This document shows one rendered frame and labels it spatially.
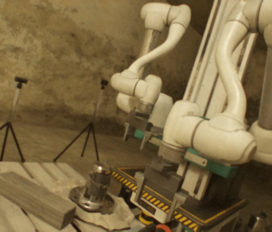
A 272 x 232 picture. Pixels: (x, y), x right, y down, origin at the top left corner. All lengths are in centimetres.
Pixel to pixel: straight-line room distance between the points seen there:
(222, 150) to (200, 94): 99
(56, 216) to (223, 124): 79
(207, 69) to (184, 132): 99
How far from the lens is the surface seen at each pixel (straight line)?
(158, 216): 136
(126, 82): 125
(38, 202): 116
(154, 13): 155
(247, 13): 102
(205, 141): 69
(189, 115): 74
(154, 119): 148
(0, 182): 129
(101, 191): 129
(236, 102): 76
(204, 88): 163
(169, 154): 76
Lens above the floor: 78
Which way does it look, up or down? 3 degrees down
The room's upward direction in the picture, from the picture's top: 18 degrees clockwise
